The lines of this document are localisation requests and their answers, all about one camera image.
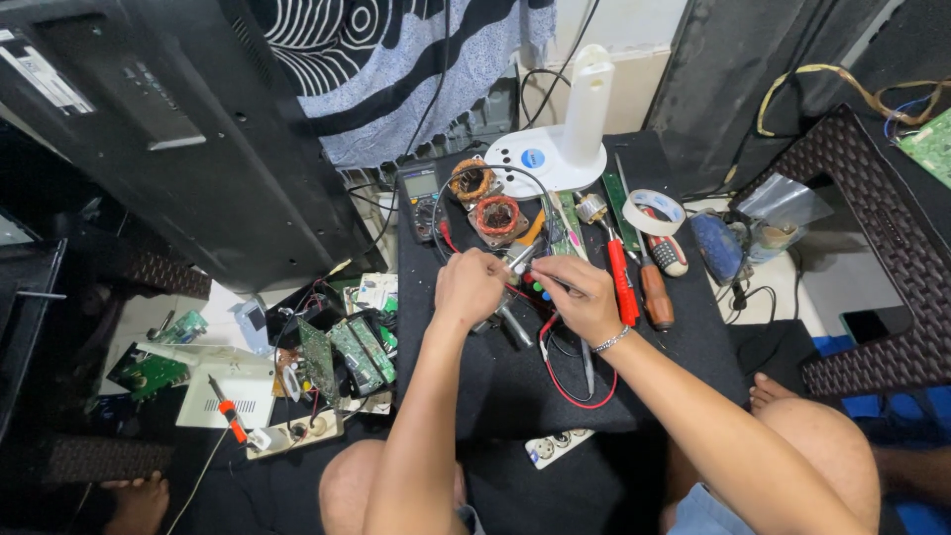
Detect person's left hand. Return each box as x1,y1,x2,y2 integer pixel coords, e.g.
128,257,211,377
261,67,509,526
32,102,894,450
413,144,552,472
434,248,516,334

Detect person's right hand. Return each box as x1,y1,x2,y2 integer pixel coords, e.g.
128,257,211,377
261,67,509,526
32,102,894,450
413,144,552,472
530,256,633,349

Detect silver metal shaft part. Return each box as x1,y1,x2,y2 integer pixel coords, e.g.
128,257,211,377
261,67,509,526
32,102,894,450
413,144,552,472
471,238,548,350

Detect thin metal probe tool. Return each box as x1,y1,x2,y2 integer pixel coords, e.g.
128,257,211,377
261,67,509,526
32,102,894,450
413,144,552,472
532,270,589,295

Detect copper coil stator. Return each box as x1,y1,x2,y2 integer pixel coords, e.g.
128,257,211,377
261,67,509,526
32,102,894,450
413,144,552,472
467,194,530,249
449,157,498,204

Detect pink and white toothbrush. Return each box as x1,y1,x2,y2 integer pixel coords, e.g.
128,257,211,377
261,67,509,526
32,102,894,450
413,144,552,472
549,191,589,262

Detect black digital multimeter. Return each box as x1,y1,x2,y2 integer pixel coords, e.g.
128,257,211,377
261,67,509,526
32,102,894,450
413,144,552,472
397,161,451,245

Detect black work mat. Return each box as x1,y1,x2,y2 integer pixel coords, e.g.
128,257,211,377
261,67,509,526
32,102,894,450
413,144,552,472
393,131,752,441

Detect small brass motor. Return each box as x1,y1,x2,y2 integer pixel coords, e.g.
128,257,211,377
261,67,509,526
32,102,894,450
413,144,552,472
575,192,609,224

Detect narrow green circuit board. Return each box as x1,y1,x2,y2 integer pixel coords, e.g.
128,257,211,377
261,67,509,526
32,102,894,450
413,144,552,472
601,171,641,254

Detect white desk lamp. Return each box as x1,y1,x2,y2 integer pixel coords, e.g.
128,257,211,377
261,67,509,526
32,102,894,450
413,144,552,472
483,44,617,201

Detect heap of circuit boards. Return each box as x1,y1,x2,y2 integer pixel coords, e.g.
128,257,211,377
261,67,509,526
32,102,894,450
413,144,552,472
296,272,400,407

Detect white masking tape roll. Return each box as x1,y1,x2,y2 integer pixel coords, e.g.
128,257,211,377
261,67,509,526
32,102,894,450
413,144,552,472
622,189,687,238

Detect red black white screwdriver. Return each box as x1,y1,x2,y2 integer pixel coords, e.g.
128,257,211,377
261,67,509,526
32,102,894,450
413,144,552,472
642,207,689,278

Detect white power strip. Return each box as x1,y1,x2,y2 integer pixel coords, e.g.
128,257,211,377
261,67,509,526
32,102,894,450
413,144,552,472
524,428,596,471

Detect black and white patterned cloth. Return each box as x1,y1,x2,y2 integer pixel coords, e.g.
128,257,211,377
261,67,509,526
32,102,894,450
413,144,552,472
245,0,558,169

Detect blue handheld tool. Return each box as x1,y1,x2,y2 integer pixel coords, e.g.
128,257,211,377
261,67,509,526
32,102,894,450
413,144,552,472
688,211,745,288

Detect cream power strip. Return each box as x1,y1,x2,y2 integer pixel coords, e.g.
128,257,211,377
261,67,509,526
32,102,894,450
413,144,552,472
244,408,347,461

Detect small white plastic box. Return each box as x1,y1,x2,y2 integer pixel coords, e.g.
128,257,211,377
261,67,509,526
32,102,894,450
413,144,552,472
233,296,273,357

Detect person's left leg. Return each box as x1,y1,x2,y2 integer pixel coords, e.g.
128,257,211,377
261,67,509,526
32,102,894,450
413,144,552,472
318,437,471,535

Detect person's leg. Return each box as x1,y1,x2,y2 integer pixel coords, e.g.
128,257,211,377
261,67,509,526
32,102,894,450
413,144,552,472
318,437,471,535
748,372,883,535

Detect white plastic device casing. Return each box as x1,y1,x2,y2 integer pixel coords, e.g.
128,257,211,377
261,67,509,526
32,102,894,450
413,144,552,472
137,341,278,431

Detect clear plastic bag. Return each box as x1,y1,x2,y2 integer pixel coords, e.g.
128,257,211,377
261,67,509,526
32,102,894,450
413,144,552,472
734,173,835,266

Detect orange soldering iron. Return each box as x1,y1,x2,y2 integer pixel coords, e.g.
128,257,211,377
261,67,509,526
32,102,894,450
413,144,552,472
206,373,251,447

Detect small light green circuit board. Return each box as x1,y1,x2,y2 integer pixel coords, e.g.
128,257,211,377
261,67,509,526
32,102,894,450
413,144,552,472
152,310,210,345

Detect blue denim shorts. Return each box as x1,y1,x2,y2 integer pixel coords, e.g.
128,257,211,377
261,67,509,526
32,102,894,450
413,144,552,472
663,482,777,535

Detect black flat-screen television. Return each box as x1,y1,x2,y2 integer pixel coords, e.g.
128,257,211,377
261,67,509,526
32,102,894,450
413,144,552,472
0,0,389,295

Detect dark green circuit board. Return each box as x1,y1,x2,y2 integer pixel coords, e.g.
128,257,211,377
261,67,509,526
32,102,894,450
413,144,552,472
117,354,192,404

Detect person's right leg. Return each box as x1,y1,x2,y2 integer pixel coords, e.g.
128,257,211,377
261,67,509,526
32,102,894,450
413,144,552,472
748,372,883,535

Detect black smartphone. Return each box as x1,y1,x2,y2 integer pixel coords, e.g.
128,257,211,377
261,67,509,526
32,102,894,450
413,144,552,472
839,304,915,346

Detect brown wicker chair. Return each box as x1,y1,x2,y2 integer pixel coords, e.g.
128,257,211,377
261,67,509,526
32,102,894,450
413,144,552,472
734,103,951,399

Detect large green circuit board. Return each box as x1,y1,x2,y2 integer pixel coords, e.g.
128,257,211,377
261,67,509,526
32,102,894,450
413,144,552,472
895,107,951,191

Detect black probe cable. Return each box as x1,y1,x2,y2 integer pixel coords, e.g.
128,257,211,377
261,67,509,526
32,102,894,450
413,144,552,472
430,163,560,263

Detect red-handled screwdriver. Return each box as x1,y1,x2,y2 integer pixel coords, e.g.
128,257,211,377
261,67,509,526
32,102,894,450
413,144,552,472
603,221,640,328

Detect silver chain bracelet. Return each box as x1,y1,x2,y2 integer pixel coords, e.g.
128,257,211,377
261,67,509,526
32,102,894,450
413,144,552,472
590,324,633,355

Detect red probe cable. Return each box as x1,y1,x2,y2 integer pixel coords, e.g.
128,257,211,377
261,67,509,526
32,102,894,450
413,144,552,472
440,220,620,410

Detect brown-handled screwdriver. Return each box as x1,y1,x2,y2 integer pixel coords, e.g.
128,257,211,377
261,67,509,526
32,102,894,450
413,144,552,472
614,152,676,332

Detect black power cable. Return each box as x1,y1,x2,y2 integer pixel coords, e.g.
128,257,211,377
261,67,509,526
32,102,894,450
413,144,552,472
519,0,603,129

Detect yellow ribbon cable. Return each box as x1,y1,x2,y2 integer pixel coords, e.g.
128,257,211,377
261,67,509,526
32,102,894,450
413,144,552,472
755,62,951,139

